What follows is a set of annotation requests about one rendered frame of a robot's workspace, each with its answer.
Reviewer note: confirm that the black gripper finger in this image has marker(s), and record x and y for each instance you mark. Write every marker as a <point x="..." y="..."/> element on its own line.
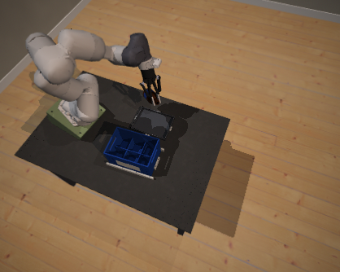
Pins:
<point x="157" y="90"/>
<point x="149" y="91"/>

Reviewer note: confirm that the brown glass bottle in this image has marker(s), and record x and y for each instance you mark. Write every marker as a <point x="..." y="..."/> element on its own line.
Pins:
<point x="154" y="97"/>

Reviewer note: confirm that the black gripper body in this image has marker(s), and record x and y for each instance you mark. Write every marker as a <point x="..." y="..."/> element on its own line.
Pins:
<point x="150" y="73"/>

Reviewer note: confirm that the dark blue divided crate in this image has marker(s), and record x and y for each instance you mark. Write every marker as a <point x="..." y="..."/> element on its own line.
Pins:
<point x="133" y="147"/>

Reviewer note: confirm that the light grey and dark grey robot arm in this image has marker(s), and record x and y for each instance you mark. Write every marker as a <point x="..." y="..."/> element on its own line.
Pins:
<point x="56" y="63"/>

